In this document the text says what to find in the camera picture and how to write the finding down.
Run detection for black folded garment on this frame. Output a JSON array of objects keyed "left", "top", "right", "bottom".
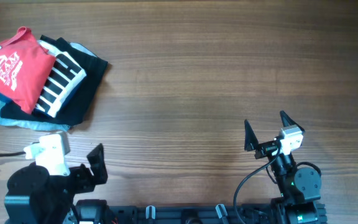
[{"left": 1, "top": 35, "right": 108, "bottom": 126}]

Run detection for dark blue folded garment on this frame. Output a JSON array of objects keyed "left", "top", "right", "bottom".
[{"left": 0, "top": 91, "right": 75, "bottom": 108}]

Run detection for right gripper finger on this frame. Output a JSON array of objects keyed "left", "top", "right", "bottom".
[
  {"left": 280, "top": 110, "right": 305, "bottom": 131},
  {"left": 244, "top": 119, "right": 259, "bottom": 151}
]

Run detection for white folded shirt black letters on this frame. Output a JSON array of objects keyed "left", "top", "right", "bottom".
[{"left": 35, "top": 40, "right": 86, "bottom": 118}]

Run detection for light blue folded garment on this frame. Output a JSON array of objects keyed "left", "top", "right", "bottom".
[{"left": 0, "top": 42, "right": 97, "bottom": 131}]

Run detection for black cable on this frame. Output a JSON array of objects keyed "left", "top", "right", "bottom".
[
  {"left": 232, "top": 146, "right": 322, "bottom": 215},
  {"left": 0, "top": 151, "right": 26, "bottom": 159}
]

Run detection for red printed t-shirt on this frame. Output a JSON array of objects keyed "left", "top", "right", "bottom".
[{"left": 0, "top": 27, "right": 56, "bottom": 114}]

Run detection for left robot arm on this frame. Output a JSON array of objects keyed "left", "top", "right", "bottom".
[{"left": 4, "top": 144, "right": 114, "bottom": 224}]

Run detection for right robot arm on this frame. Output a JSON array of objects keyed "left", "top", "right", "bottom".
[{"left": 244, "top": 111, "right": 327, "bottom": 223}]

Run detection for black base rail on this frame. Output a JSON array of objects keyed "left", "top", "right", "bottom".
[{"left": 63, "top": 198, "right": 328, "bottom": 224}]

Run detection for right black cable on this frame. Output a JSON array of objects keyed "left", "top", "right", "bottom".
[{"left": 232, "top": 146, "right": 322, "bottom": 215}]

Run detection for left black cable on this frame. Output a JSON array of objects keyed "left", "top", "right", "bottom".
[{"left": 0, "top": 151, "right": 26, "bottom": 159}]

